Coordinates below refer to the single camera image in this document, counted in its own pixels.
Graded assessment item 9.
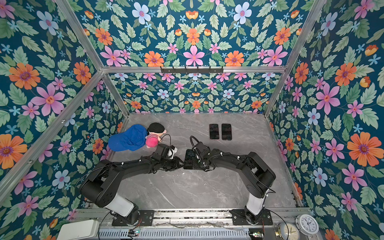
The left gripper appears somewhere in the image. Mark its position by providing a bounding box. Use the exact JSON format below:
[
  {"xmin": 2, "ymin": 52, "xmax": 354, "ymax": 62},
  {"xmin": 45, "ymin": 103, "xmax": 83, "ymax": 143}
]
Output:
[{"xmin": 160, "ymin": 156, "xmax": 187, "ymax": 172}]

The black phone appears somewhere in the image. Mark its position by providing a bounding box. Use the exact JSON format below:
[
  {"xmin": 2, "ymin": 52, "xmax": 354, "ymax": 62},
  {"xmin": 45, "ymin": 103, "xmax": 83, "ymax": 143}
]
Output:
[
  {"xmin": 222, "ymin": 124, "xmax": 233, "ymax": 141},
  {"xmin": 209, "ymin": 124, "xmax": 220, "ymax": 140},
  {"xmin": 183, "ymin": 149, "xmax": 199, "ymax": 170}
]

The black phone front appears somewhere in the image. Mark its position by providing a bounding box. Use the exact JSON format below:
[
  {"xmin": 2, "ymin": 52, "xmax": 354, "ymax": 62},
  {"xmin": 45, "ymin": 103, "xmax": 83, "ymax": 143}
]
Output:
[{"xmin": 183, "ymin": 149, "xmax": 199, "ymax": 170}]

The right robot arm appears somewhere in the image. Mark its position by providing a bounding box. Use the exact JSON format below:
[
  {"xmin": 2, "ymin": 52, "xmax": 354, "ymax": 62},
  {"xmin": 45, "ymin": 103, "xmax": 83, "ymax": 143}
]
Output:
[{"xmin": 190, "ymin": 136, "xmax": 276, "ymax": 225}]

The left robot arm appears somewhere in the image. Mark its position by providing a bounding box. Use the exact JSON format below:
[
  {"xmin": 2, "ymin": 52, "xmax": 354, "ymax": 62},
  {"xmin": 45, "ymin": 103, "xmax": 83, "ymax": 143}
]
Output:
[{"xmin": 80, "ymin": 144, "xmax": 184, "ymax": 226}]

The doll with black hair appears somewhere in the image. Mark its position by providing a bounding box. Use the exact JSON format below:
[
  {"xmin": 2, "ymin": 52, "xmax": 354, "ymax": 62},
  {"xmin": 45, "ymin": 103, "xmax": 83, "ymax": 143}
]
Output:
[{"xmin": 146, "ymin": 123, "xmax": 167, "ymax": 148}]

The brass alarm clock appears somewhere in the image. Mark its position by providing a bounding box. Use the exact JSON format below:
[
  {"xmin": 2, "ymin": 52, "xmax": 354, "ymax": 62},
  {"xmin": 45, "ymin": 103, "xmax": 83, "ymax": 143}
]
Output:
[{"xmin": 276, "ymin": 223, "xmax": 301, "ymax": 240}]

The white box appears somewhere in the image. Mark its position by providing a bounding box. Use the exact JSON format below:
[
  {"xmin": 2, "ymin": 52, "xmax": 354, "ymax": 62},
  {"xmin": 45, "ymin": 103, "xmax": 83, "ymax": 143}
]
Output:
[{"xmin": 57, "ymin": 220, "xmax": 100, "ymax": 240}]

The white clock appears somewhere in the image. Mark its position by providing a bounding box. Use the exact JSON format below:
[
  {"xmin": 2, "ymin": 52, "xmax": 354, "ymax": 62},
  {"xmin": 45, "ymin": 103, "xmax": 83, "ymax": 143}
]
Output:
[{"xmin": 295, "ymin": 214, "xmax": 320, "ymax": 236}]

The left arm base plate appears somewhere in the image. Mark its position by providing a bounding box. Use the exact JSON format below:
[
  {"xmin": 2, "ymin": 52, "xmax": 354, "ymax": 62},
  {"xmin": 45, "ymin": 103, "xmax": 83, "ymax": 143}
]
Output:
[{"xmin": 112, "ymin": 210, "xmax": 155, "ymax": 227}]

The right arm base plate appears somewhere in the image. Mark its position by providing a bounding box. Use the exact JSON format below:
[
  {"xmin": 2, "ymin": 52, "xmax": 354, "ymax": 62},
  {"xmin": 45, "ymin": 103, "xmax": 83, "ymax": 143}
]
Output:
[{"xmin": 229, "ymin": 209, "xmax": 273, "ymax": 226}]

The metal hook rail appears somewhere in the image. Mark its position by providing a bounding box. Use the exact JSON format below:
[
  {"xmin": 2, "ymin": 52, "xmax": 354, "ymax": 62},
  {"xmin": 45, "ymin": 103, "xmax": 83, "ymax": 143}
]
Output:
[{"xmin": 160, "ymin": 67, "xmax": 224, "ymax": 74}]

